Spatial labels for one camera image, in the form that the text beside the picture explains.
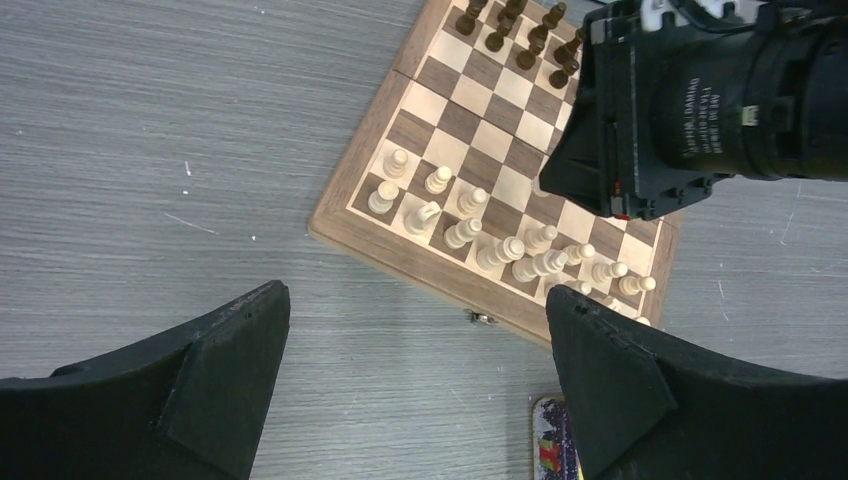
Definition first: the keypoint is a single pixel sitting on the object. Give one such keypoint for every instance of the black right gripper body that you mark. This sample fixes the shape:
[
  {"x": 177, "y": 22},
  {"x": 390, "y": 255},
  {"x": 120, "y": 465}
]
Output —
[{"x": 698, "y": 101}]

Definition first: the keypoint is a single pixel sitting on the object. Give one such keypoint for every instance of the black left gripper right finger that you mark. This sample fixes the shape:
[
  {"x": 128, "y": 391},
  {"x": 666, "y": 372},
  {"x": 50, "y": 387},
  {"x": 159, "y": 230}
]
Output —
[{"x": 644, "y": 404}]

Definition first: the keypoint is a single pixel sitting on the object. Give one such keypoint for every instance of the white chess rook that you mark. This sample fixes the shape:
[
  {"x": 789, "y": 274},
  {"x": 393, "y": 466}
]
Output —
[{"x": 382, "y": 199}]

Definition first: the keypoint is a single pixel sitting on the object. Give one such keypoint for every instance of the white chess pawn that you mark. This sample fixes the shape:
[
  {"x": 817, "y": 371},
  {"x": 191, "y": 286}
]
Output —
[
  {"x": 536, "y": 238},
  {"x": 395, "y": 164},
  {"x": 606, "y": 272},
  {"x": 437, "y": 181},
  {"x": 578, "y": 253}
]

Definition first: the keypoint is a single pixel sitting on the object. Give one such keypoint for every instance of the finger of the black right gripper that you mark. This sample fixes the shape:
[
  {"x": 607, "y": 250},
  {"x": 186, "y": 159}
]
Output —
[{"x": 573, "y": 169}]

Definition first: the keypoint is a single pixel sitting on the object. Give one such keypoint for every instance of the white chess piece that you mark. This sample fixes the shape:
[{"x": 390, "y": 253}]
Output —
[{"x": 635, "y": 285}]

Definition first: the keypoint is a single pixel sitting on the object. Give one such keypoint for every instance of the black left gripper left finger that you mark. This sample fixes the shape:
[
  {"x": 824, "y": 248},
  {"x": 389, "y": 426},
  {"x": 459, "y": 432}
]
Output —
[{"x": 187, "y": 403}]

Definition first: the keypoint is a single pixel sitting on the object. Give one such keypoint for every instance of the yellow metal tray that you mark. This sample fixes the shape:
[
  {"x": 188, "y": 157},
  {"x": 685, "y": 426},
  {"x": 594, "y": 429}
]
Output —
[{"x": 554, "y": 450}]

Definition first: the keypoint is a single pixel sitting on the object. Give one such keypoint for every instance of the wooden chess board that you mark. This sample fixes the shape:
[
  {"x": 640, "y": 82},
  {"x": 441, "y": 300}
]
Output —
[{"x": 450, "y": 101}]

